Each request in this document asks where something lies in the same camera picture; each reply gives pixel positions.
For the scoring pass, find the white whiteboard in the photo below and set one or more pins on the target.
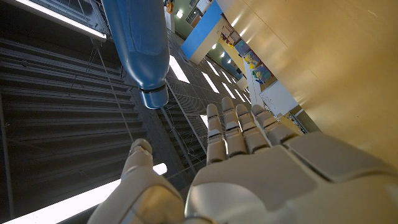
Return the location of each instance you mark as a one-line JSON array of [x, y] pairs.
[[278, 99]]

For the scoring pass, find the grey ceiling pipe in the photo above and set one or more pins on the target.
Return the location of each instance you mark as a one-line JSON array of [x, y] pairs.
[[178, 140]]

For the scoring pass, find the blue metal bottle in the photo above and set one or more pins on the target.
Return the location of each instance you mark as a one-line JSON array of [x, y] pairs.
[[140, 40]]

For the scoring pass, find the blue bottle cap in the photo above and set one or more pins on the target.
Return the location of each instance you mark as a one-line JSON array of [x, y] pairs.
[[154, 99]]

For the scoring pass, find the blue ceiling beam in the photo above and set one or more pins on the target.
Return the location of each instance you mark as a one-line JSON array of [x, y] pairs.
[[202, 31]]

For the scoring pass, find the colourful poster board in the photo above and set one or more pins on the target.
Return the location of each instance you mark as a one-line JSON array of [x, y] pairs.
[[255, 63]]

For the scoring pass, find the long ceiling tube light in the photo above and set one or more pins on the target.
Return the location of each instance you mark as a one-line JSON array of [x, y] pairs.
[[77, 202], [62, 19]]

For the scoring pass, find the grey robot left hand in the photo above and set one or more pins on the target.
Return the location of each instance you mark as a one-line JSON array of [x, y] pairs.
[[264, 186]]

